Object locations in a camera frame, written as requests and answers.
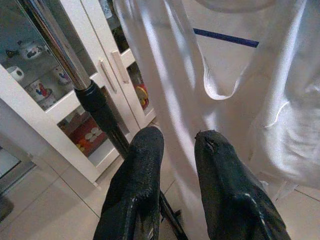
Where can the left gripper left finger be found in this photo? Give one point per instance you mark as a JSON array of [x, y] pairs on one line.
[[140, 175]]

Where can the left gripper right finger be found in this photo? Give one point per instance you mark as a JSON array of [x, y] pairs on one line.
[[225, 187]]

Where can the white sleeveless top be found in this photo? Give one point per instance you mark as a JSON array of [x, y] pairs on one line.
[[275, 125]]

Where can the purple plastic clothes hanger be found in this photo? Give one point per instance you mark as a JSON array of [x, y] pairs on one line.
[[225, 37]]

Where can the red flower-print box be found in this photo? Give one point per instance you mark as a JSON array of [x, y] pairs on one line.
[[85, 137]]

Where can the red yellow toy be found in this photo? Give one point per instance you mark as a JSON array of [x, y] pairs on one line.
[[142, 96]]

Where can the white colour-print mug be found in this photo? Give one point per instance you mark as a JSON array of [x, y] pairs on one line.
[[61, 76]]

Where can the rooster print mug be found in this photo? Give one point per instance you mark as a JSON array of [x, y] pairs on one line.
[[41, 95]]

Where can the white glass-door cabinet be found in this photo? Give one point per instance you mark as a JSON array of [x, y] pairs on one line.
[[105, 50]]

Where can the chrome and black clothes rack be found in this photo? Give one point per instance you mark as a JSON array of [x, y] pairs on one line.
[[62, 50]]

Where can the white black-print mug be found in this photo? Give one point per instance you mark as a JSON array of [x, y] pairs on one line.
[[15, 73]]

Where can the white patterned teapot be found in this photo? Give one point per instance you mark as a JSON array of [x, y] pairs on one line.
[[30, 50]]

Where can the clear labelled bottle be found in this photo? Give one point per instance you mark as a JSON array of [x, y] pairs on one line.
[[106, 10]]

